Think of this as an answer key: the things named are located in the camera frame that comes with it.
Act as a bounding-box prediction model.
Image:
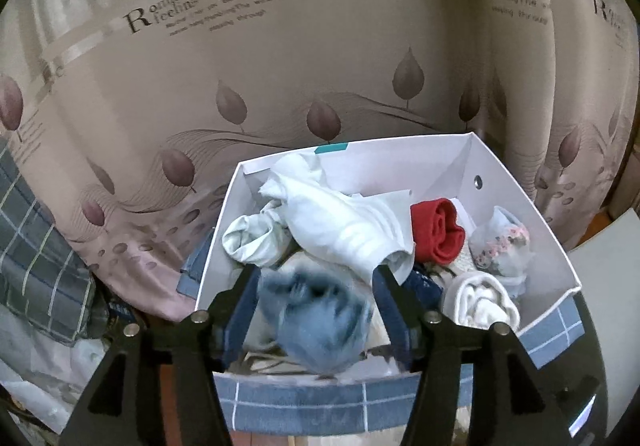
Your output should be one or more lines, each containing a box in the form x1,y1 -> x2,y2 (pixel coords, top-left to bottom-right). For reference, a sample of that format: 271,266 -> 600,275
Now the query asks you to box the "grey plaid bedding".
0,141 -> 108,344

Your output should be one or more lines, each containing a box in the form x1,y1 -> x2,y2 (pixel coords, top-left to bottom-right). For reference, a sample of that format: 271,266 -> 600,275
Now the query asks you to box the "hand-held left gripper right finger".
372,263 -> 576,446

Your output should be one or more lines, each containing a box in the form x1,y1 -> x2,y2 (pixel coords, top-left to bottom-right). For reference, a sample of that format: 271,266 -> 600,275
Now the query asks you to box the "pale floral underwear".
469,206 -> 532,297

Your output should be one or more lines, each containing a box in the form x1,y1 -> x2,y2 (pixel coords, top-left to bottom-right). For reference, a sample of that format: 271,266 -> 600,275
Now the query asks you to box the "white shoebox with teal print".
194,131 -> 583,377

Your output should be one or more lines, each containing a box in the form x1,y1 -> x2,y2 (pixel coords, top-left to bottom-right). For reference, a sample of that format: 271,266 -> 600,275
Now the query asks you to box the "blue packet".
100,296 -> 143,329

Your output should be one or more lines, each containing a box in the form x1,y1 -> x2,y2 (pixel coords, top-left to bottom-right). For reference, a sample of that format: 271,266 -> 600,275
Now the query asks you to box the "blue cloth with white lines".
177,231 -> 583,437

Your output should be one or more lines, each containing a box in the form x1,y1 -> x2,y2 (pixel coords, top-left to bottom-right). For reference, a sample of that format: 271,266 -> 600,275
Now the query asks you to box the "white crumpled fabric pile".
0,316 -> 108,432

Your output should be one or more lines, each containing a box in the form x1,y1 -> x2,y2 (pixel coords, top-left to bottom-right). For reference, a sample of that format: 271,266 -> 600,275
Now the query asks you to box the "dark blue speckled underwear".
402,266 -> 443,312

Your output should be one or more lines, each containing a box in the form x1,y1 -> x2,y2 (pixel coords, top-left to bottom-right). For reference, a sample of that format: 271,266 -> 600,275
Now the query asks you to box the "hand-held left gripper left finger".
57,263 -> 263,446

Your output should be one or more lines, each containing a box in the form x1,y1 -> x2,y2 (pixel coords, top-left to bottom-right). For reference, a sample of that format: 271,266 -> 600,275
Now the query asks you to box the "white sock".
442,272 -> 522,329

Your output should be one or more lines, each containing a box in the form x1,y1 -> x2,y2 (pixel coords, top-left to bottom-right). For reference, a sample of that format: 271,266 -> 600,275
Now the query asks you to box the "leaf print curtain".
0,0 -> 640,322

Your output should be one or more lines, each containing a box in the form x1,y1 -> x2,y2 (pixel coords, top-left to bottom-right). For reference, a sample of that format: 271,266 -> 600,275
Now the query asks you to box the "large white underwear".
260,155 -> 417,284

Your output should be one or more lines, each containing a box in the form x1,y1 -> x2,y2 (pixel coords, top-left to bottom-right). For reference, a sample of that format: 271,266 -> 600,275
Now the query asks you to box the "blue grey underwear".
257,269 -> 376,374

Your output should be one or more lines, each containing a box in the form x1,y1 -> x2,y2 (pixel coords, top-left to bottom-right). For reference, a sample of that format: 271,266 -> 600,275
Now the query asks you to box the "red underwear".
410,197 -> 467,264

